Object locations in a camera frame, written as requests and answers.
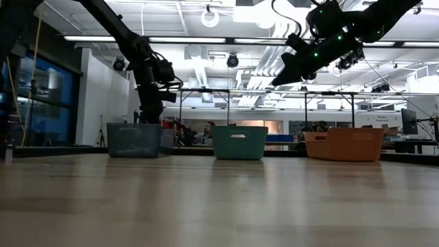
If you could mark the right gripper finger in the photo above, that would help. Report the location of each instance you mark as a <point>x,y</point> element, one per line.
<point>295,77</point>
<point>287,68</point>

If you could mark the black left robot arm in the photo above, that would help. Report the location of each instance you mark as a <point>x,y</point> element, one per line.
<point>116,25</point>

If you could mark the black monitor on arm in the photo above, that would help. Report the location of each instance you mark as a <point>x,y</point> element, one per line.
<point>409,120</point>

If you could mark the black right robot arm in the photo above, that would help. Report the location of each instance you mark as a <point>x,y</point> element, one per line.
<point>380,17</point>

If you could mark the black background robot arm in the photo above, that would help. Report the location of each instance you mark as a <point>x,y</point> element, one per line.
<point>183,133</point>

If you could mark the gray plastic bin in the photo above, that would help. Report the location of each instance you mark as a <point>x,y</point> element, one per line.
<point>133,142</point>

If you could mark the black ceiling spotlight cluster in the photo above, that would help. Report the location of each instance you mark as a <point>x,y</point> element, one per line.
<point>351,60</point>

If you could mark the person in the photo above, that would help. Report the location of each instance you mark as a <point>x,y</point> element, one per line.
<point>206,129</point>

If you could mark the blue storage box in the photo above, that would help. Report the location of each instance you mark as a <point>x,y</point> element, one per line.
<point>279,138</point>

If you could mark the black track spotlights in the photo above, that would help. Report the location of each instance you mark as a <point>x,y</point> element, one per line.
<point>384,87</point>

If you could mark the orange plastic bin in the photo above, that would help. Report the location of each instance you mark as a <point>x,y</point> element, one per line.
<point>343,147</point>

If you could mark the teal plastic bin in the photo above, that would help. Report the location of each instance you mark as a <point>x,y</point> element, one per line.
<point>240,149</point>

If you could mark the brown cardboard box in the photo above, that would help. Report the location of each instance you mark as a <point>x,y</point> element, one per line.
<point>391,131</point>

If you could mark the black background frame stand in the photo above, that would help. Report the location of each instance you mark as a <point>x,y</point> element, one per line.
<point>352,109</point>
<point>180,109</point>

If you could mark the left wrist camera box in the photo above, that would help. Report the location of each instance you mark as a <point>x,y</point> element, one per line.
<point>164,70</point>

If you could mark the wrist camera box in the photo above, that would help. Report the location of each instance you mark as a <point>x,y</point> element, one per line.
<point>164,70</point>
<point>326,19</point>

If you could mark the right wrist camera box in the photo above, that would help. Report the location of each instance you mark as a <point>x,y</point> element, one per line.
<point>326,19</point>

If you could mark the black hanging ceiling camera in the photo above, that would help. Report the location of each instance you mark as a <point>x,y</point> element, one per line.
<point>119,64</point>
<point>232,61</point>

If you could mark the black aluminium table frame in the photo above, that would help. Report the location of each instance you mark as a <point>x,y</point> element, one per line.
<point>192,151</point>

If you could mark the black ceiling light rail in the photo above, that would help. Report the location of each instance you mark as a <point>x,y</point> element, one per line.
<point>229,40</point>

